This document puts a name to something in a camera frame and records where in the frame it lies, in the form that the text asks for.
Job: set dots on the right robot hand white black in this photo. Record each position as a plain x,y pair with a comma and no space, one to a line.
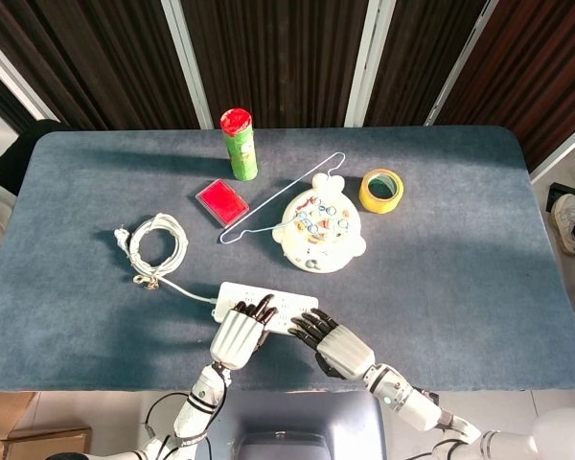
345,350

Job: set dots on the grey-blue robot torso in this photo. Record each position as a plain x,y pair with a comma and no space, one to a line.
297,421

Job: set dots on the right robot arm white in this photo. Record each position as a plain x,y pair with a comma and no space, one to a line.
412,402

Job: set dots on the white power strip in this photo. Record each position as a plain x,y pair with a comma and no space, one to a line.
292,303

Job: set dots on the white bear-shaped toy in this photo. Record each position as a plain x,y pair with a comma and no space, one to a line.
326,251

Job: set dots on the green chip can red lid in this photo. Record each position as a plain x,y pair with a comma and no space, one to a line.
242,153

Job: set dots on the white sneaker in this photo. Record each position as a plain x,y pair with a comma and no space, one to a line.
565,220

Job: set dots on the yellow tape roll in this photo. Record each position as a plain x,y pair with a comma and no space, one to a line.
381,202

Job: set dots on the brown cardboard box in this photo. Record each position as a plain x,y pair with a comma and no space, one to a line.
5,412
48,445

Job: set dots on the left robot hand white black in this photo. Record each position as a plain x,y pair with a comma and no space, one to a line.
235,335

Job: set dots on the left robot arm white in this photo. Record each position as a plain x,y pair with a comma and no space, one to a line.
199,407

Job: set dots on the gold twist tie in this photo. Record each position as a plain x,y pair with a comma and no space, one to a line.
146,282

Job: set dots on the red plastic box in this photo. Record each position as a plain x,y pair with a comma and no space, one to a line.
223,202

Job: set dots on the blue tablecloth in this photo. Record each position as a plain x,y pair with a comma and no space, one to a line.
412,297

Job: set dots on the white partition frame post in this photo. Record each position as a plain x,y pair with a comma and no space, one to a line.
187,62
14,76
370,62
460,67

